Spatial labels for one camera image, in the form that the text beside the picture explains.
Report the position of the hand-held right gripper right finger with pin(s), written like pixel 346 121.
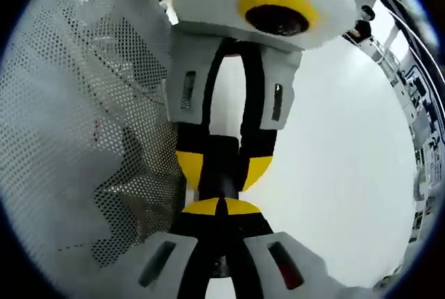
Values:
pixel 250 224

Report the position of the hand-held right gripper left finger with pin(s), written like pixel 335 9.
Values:
pixel 194 224

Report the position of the black remote control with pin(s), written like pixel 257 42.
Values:
pixel 222 167

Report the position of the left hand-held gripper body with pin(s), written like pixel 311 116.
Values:
pixel 208 0

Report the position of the white display shelving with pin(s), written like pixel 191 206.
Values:
pixel 424 121

